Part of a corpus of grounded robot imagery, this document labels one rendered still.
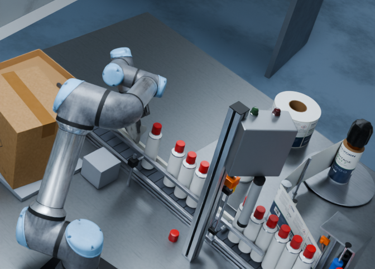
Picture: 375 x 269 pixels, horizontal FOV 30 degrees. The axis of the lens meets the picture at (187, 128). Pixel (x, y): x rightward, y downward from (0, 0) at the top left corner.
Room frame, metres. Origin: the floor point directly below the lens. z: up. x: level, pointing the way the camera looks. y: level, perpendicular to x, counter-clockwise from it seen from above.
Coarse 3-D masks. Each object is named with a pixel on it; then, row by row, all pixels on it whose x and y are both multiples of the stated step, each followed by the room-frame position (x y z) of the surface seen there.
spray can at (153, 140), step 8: (152, 128) 1.94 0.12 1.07; (160, 128) 1.94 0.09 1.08; (152, 136) 1.93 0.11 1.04; (160, 136) 1.94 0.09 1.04; (152, 144) 1.93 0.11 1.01; (144, 152) 1.94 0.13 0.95; (152, 152) 1.93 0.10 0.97; (144, 160) 1.93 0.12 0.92; (144, 168) 1.93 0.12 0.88; (152, 168) 1.94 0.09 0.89
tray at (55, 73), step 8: (24, 56) 2.43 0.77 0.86; (32, 56) 2.47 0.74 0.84; (40, 56) 2.49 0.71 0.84; (48, 56) 2.46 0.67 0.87; (0, 64) 2.32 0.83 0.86; (8, 64) 2.36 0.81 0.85; (16, 64) 2.39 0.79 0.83; (24, 64) 2.41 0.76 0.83; (32, 64) 2.42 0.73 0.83; (40, 64) 2.44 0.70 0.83; (48, 64) 2.45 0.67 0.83; (56, 64) 2.43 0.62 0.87; (0, 72) 2.31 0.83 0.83; (8, 72) 2.32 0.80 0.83; (48, 72) 2.40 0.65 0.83; (56, 72) 2.41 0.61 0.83; (64, 72) 2.40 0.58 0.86; (56, 80) 2.36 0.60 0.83; (64, 80) 2.37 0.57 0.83
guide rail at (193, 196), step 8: (120, 136) 1.98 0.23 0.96; (128, 144) 1.95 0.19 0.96; (152, 160) 1.90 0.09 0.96; (160, 168) 1.87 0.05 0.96; (168, 176) 1.84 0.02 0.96; (176, 184) 1.82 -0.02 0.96; (184, 192) 1.79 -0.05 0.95; (216, 216) 1.71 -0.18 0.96; (224, 224) 1.69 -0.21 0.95; (232, 232) 1.67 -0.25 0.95; (240, 232) 1.67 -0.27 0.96; (248, 240) 1.64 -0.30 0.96; (256, 248) 1.62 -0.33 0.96
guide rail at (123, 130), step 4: (120, 128) 2.08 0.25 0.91; (124, 128) 2.08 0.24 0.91; (124, 132) 2.07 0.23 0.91; (128, 136) 2.05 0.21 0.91; (132, 140) 2.04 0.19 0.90; (136, 144) 2.03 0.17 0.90; (140, 144) 2.02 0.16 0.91; (144, 148) 2.01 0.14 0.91; (156, 160) 1.97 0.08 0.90; (160, 160) 1.96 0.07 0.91; (160, 164) 1.96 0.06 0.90; (164, 164) 1.95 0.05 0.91; (164, 168) 1.95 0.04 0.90; (220, 208) 1.80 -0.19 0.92; (224, 212) 1.79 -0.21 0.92; (224, 216) 1.78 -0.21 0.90; (228, 216) 1.77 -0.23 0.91; (228, 220) 1.77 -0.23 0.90; (232, 220) 1.76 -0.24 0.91
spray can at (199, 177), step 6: (204, 162) 1.82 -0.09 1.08; (198, 168) 1.83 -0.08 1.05; (204, 168) 1.80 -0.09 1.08; (198, 174) 1.80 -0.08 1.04; (204, 174) 1.81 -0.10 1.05; (198, 180) 1.80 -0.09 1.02; (204, 180) 1.80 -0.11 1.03; (192, 186) 1.80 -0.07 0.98; (198, 186) 1.80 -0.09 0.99; (192, 192) 1.80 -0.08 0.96; (198, 192) 1.80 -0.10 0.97; (186, 204) 1.80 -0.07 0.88; (192, 204) 1.80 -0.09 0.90
